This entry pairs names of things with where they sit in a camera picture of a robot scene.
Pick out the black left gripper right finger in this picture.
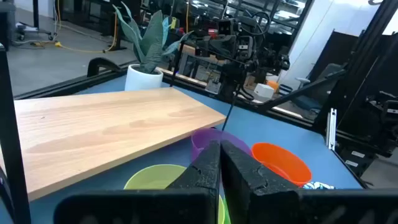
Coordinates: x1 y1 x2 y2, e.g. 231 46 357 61
220 139 398 224

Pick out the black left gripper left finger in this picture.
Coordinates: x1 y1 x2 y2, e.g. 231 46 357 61
53 140 221 224

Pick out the green plastic bowl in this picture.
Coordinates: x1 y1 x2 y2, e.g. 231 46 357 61
123 164 231 224

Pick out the purple plastic bowl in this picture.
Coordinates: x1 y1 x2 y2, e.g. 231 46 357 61
190 127 252 162

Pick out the snake plant in white pot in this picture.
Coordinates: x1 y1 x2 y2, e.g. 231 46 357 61
112 1 193 92

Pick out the wheeled equipment stand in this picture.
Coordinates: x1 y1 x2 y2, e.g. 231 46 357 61
14 0 54 42

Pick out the orange plastic bowl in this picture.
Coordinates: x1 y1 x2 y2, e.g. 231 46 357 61
251 142 313 187

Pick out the silver aluminium bracket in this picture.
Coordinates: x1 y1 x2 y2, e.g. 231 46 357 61
325 108 338 151

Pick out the blue patterned white paper plate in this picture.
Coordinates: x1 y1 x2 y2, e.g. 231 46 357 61
302 181 336 190

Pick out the black arched clamp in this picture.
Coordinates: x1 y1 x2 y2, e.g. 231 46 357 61
86 57 123 78

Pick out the yellow floor cable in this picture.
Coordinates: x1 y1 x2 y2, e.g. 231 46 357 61
30 0 119 54

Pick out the blue table mat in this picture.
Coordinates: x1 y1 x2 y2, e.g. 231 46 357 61
0 74 363 224

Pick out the small white box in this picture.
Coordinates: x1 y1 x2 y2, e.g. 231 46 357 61
253 83 275 102

